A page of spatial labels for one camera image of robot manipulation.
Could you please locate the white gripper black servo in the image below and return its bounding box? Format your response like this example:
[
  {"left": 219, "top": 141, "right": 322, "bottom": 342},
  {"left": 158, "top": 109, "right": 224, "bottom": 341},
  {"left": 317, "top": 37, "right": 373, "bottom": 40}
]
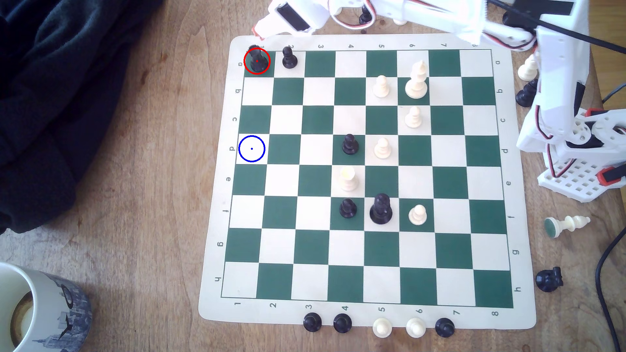
[{"left": 252, "top": 0, "right": 329, "bottom": 41}]

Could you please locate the black chess rook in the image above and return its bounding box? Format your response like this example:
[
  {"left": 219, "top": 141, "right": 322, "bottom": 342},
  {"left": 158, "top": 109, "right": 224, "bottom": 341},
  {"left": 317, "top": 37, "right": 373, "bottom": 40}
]
[{"left": 246, "top": 45, "right": 270, "bottom": 74}]

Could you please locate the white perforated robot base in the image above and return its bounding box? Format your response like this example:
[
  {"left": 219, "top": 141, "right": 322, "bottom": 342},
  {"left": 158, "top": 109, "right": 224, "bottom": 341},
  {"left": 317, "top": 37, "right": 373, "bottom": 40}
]
[{"left": 537, "top": 108, "right": 626, "bottom": 203}]

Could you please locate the tall white chess bishop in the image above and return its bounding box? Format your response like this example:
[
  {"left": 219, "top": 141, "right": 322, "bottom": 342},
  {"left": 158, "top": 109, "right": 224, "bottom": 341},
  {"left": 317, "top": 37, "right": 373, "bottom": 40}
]
[{"left": 405, "top": 60, "right": 429, "bottom": 100}]

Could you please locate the white chess rook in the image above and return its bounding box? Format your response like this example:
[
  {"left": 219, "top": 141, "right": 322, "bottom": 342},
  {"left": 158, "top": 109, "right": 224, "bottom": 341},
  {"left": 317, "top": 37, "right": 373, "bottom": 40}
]
[{"left": 338, "top": 166, "right": 359, "bottom": 192}]

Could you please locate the large black chess king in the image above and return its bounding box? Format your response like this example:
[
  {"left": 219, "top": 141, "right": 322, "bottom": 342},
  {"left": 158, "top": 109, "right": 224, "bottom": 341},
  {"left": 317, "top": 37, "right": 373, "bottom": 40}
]
[{"left": 369, "top": 193, "right": 394, "bottom": 226}]

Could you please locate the white chess piece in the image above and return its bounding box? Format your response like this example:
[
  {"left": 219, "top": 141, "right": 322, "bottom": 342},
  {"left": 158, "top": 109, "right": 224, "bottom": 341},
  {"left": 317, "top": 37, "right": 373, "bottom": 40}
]
[{"left": 517, "top": 54, "right": 539, "bottom": 82}]

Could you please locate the black chess piece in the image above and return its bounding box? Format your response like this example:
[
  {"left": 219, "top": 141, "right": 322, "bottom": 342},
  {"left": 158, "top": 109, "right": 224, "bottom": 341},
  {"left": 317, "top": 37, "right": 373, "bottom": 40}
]
[{"left": 515, "top": 79, "right": 539, "bottom": 108}]

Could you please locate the white piece with green felt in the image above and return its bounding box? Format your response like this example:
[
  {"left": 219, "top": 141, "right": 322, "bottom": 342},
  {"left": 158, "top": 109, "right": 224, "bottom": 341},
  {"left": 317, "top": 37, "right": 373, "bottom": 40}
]
[{"left": 544, "top": 215, "right": 591, "bottom": 239}]

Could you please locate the black chess knight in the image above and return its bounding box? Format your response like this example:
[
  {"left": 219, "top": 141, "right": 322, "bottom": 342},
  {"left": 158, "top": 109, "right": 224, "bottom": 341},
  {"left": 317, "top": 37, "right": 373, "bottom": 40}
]
[{"left": 535, "top": 266, "right": 564, "bottom": 293}]

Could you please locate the dark fabric jacket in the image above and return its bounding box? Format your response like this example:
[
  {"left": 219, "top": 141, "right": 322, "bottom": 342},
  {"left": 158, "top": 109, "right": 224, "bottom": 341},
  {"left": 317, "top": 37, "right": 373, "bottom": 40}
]
[{"left": 0, "top": 0, "right": 164, "bottom": 234}]

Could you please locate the green white vinyl chessboard mat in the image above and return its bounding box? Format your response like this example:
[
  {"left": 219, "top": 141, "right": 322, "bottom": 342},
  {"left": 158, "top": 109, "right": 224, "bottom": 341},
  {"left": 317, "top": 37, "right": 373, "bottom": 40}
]
[{"left": 198, "top": 33, "right": 538, "bottom": 330}]

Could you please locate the white mug with skyline print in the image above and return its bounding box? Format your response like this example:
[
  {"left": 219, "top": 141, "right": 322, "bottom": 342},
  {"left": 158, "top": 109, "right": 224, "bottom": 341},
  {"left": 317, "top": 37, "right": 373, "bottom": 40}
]
[{"left": 0, "top": 261, "right": 94, "bottom": 352}]

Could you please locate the black camera cable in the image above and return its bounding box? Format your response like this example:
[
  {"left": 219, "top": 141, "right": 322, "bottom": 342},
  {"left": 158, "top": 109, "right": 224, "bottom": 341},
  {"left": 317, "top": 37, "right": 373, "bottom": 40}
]
[{"left": 486, "top": 0, "right": 626, "bottom": 53}]

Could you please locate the thin grey cable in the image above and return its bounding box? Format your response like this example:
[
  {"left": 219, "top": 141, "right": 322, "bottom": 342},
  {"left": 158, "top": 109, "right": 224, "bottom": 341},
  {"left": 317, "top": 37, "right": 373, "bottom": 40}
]
[{"left": 603, "top": 83, "right": 626, "bottom": 103}]

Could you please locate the thick black cable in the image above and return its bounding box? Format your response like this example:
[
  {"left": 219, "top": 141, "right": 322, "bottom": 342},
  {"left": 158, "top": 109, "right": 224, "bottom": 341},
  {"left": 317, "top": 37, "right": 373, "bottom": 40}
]
[{"left": 595, "top": 227, "right": 626, "bottom": 352}]

